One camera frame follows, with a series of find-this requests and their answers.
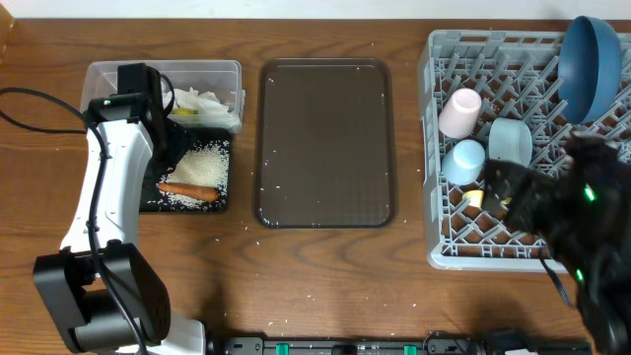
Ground light blue bowl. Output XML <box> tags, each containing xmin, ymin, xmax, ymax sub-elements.
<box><xmin>488</xmin><ymin>118</ymin><xmax>533</xmax><ymax>167</ymax></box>

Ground pile of rice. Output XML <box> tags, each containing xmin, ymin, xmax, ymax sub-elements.
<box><xmin>156</xmin><ymin>140</ymin><xmax>231</xmax><ymax>212</ymax></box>

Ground yellow snack wrapper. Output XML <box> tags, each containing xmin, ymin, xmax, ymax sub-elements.
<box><xmin>171</xmin><ymin>108</ymin><xmax>198</xmax><ymax>115</ymax></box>

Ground black square bin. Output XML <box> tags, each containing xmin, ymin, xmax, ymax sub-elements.
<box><xmin>139</xmin><ymin>128</ymin><xmax>232</xmax><ymax>214</ymax></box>

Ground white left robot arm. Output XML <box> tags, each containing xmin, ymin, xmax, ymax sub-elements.
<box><xmin>34</xmin><ymin>93</ymin><xmax>207</xmax><ymax>354</ymax></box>

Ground clear plastic bin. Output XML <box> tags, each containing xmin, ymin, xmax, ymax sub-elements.
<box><xmin>80</xmin><ymin>60</ymin><xmax>245</xmax><ymax>133</ymax></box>

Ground cream plastic spoon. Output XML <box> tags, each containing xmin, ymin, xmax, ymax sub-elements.
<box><xmin>462</xmin><ymin>189</ymin><xmax>512</xmax><ymax>209</ymax></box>

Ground pink cup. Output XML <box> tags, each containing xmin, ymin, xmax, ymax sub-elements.
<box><xmin>438</xmin><ymin>88</ymin><xmax>482</xmax><ymax>139</ymax></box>

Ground grey dishwasher rack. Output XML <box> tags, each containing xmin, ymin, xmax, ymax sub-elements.
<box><xmin>417</xmin><ymin>29</ymin><xmax>631</xmax><ymax>275</ymax></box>

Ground dark blue plate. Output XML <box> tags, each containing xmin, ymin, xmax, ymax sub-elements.
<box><xmin>558</xmin><ymin>16</ymin><xmax>622</xmax><ymax>125</ymax></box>

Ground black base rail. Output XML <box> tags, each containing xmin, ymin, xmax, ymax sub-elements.
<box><xmin>206</xmin><ymin>329</ymin><xmax>593</xmax><ymax>355</ymax></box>

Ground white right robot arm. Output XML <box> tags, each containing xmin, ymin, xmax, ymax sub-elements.
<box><xmin>481</xmin><ymin>132</ymin><xmax>630</xmax><ymax>354</ymax></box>

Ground dark brown serving tray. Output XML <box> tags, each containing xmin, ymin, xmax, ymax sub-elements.
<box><xmin>253</xmin><ymin>57</ymin><xmax>397</xmax><ymax>229</ymax></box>

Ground crumpled white paper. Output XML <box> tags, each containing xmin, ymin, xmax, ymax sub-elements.
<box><xmin>162</xmin><ymin>82</ymin><xmax>230</xmax><ymax>115</ymax></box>

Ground orange carrot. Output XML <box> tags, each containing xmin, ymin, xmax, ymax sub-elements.
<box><xmin>157</xmin><ymin>182</ymin><xmax>219</xmax><ymax>202</ymax></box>

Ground light blue cup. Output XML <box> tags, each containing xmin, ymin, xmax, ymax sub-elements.
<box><xmin>442</xmin><ymin>140</ymin><xmax>486</xmax><ymax>185</ymax></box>

